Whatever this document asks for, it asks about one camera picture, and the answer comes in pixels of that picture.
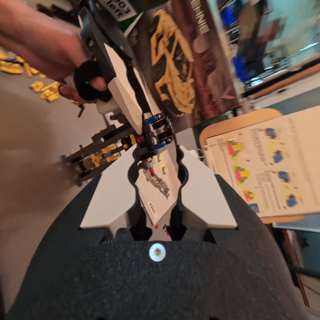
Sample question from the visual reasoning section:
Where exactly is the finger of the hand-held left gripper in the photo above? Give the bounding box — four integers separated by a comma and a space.
127, 67, 161, 116
103, 43, 146, 136

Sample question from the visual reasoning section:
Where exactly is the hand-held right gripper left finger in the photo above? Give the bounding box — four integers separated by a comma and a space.
79, 145, 140, 230

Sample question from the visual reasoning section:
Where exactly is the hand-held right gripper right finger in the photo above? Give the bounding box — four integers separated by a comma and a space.
175, 145, 238, 237

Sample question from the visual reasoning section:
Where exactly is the grey lego chassis assembly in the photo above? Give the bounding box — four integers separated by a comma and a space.
61, 112, 175, 186

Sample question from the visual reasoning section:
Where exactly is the lego instruction booklet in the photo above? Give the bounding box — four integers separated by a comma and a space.
136, 150, 182, 226

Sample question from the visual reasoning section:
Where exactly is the dark lego set box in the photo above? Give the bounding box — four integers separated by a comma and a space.
126, 0, 241, 125

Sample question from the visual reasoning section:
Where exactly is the pile of yellow lego pieces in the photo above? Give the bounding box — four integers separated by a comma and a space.
0, 49, 62, 103

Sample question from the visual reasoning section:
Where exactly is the person's left hand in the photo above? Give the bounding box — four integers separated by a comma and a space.
30, 25, 109, 103

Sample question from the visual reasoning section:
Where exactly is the printed instruction sheet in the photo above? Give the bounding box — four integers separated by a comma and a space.
205, 106, 320, 218

